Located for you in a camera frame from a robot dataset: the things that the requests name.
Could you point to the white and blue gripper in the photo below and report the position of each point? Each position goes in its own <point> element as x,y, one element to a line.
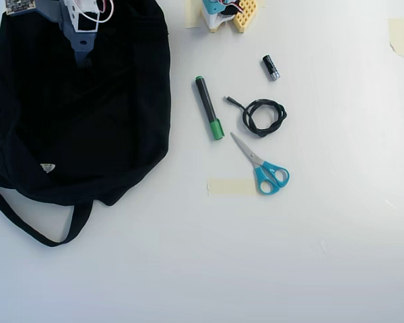
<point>84,45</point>

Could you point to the black fabric bag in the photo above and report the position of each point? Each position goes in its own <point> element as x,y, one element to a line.
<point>70,117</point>

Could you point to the black marker with green cap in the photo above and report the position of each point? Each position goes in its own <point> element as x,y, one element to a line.
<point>207,104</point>

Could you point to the small beige tape piece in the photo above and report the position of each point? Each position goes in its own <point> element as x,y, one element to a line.
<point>261,2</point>

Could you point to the small black battery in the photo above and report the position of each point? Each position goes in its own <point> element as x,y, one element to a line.
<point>270,67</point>

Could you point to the long beige masking tape strip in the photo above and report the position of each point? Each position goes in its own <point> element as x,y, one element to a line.
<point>230,186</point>

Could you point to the bare camera circuit board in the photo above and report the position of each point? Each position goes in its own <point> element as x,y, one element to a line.
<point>20,5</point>

